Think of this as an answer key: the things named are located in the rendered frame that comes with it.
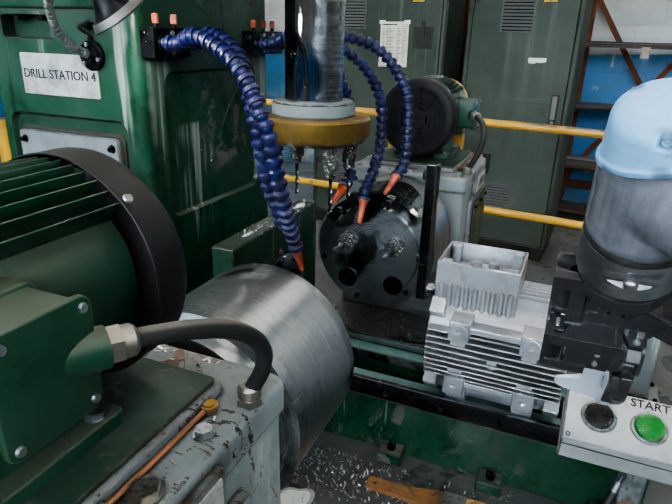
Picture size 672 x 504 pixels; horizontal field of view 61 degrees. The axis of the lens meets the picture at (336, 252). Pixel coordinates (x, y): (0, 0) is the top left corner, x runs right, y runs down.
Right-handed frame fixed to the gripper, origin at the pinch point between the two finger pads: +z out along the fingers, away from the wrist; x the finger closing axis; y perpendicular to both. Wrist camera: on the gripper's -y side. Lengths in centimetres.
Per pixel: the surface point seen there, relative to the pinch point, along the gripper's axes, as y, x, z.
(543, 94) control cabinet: 31, -295, 169
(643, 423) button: -4.3, -0.1, 4.9
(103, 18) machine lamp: 59, -15, -32
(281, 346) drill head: 33.4, 6.8, -5.9
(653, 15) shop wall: -36, -483, 215
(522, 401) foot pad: 8.2, -7.0, 20.4
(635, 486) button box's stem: -5.4, 3.6, 13.3
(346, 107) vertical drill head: 40, -33, -8
